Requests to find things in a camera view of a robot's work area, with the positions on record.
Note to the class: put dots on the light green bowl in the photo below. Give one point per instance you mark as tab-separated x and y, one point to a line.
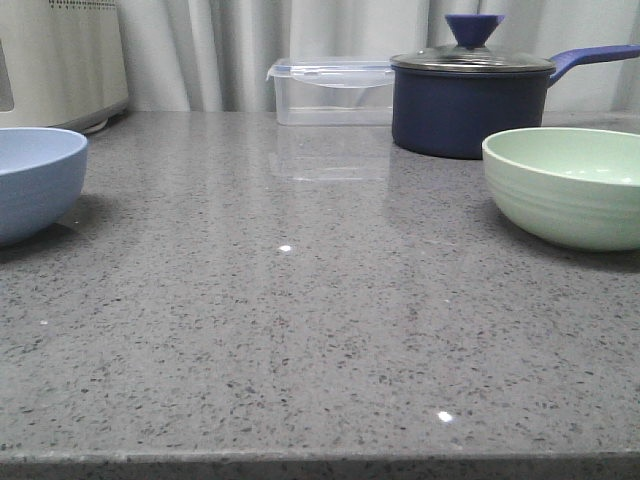
574	187

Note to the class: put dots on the light blue bowl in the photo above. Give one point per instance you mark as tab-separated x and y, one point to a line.
42	175

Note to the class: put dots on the clear plastic food container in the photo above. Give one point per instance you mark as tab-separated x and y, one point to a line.
332	91

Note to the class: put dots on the dark blue saucepan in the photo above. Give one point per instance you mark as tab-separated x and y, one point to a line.
450	114

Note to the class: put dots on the white curtain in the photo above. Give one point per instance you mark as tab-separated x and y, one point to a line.
214	55

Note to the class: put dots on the glass lid with blue knob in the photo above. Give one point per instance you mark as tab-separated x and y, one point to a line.
470	54

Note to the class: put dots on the white kitchen appliance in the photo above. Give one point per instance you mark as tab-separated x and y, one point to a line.
62	64

